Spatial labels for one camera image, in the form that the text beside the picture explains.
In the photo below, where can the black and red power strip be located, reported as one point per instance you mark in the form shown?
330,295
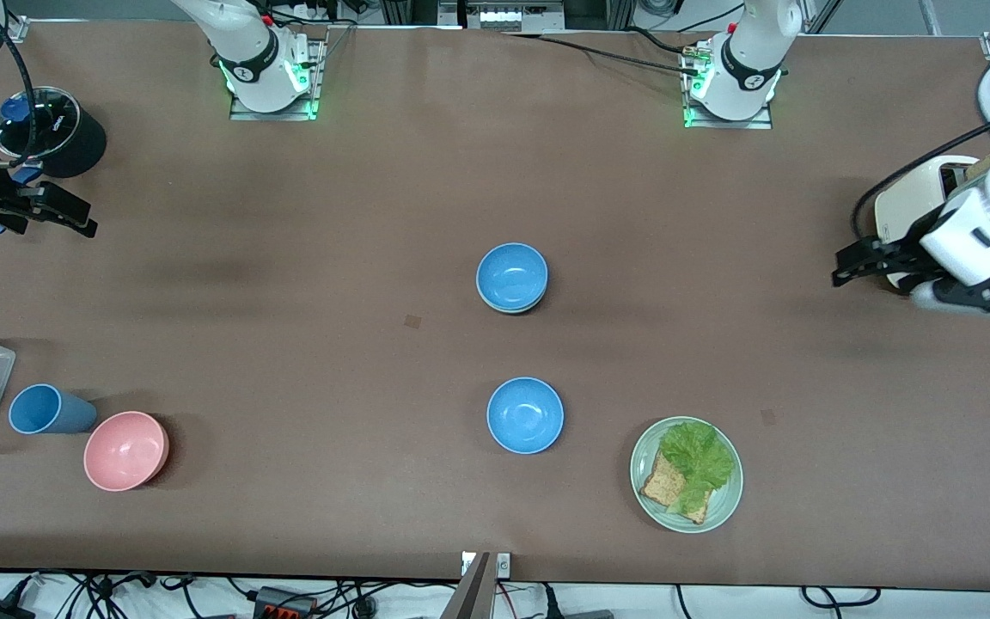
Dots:
284,602

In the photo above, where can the green plate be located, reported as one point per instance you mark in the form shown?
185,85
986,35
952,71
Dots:
727,490

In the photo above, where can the blue object under glass lid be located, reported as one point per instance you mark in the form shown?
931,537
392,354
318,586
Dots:
16,110

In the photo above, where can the grey metal bar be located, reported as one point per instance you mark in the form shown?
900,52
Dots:
469,593

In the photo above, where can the blue plastic clip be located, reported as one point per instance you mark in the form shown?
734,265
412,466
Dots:
27,174

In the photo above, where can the blue bowl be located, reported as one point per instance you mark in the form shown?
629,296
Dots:
511,275
525,415

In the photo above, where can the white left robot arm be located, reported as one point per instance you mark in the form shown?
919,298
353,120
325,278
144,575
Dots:
744,60

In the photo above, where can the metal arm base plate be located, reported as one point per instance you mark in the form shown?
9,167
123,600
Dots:
316,82
766,119

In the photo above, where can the green bowl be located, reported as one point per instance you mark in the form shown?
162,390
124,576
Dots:
512,307

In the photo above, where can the white toaster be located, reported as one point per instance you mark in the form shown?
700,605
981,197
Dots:
907,202

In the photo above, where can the toast slice in toaster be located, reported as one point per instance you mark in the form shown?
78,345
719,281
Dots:
986,166

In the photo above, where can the blue cup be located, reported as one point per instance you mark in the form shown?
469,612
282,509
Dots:
48,410

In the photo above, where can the black round container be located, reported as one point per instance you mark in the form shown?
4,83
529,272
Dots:
82,142

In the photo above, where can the pink bowl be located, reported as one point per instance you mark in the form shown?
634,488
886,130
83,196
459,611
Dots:
124,451

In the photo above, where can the brown bread slice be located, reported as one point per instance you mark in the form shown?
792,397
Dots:
658,486

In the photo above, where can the grey socket strip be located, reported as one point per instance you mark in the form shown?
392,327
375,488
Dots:
512,15

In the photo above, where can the green lettuce leaf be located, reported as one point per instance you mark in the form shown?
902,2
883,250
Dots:
699,460

